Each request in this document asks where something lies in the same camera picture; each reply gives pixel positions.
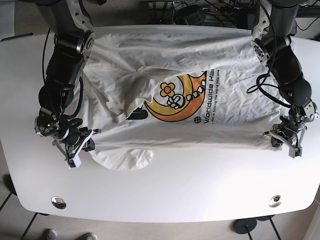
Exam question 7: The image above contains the black power adapter box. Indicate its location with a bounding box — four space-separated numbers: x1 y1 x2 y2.
236 8 256 30

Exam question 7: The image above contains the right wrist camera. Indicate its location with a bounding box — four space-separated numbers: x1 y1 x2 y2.
65 154 82 169

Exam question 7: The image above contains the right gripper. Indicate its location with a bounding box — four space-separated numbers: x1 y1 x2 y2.
34 107 101 159

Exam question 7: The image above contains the grey shoe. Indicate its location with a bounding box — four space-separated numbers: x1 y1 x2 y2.
76 232 98 240
44 229 58 240

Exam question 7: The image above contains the right grey shoe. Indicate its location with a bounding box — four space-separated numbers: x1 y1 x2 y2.
76 232 98 240

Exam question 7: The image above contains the left silver table grommet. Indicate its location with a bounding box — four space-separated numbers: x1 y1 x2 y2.
51 196 67 210

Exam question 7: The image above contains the white printed T-shirt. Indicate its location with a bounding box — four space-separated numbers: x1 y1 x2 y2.
66 26 287 170

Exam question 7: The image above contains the silver table grommet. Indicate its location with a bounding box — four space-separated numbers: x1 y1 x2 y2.
268 195 283 208
51 196 67 210

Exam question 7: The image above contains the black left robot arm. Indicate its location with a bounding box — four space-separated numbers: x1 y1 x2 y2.
246 0 318 158

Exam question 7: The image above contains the left grey shoe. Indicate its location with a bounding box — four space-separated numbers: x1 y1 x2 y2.
44 229 58 240

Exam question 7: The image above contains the right silver table grommet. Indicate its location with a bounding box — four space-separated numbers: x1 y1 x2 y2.
268 195 283 208

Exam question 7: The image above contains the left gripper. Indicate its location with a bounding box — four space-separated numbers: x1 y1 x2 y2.
262 99 317 158

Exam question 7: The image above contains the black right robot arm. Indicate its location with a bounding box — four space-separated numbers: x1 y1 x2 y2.
35 0 95 165

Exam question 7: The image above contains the black round stand base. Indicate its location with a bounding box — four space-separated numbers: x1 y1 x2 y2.
232 218 257 235

